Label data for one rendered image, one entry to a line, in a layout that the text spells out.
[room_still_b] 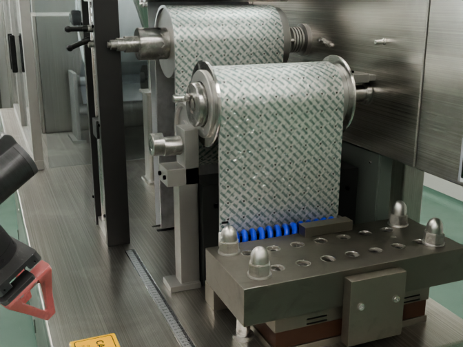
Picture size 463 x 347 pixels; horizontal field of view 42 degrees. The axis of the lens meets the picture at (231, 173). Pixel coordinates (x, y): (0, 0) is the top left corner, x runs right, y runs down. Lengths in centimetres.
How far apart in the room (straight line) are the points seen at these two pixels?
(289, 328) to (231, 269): 13
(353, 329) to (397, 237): 20
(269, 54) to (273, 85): 25
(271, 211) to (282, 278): 20
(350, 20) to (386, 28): 12
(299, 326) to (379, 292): 13
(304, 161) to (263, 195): 10
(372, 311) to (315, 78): 40
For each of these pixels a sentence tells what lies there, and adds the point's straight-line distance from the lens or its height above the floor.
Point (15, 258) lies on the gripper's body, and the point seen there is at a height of 113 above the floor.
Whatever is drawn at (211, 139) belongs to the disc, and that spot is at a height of 120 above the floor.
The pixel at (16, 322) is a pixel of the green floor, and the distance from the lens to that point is 300.
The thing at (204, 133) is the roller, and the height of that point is 120.
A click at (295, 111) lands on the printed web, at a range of 104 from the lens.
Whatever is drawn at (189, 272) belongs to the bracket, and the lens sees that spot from 114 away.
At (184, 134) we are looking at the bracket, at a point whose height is 120.
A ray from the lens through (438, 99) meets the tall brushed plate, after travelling 103.
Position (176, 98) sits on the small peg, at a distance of 103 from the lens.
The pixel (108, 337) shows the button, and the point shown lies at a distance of 97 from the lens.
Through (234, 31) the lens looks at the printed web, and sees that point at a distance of 124.
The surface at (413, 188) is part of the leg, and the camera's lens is 141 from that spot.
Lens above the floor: 142
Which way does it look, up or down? 16 degrees down
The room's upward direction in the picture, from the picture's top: straight up
